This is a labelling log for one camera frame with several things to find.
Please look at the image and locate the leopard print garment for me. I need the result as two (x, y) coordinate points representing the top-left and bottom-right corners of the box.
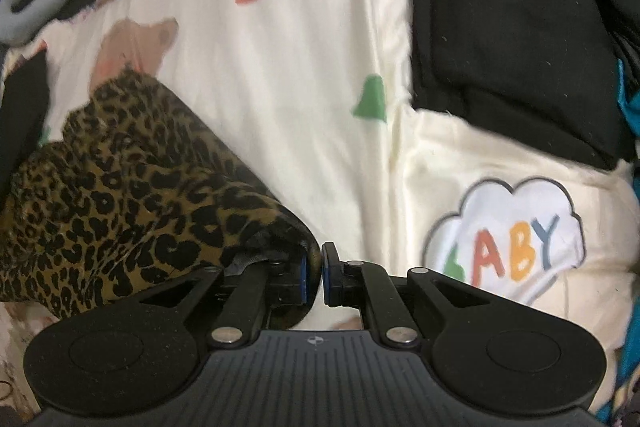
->
(1, 69), (321, 319)

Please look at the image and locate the folded black clothes stack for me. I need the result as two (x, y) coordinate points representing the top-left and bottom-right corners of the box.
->
(411, 0), (636, 170)

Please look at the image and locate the cream bear print blanket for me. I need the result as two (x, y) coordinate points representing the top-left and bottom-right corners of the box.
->
(1, 0), (639, 413)

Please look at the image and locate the black garment on pile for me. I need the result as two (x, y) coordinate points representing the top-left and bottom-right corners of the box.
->
(0, 49), (50, 204)

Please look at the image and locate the grey neck pillow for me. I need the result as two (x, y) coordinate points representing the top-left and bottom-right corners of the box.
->
(1, 0), (68, 46)

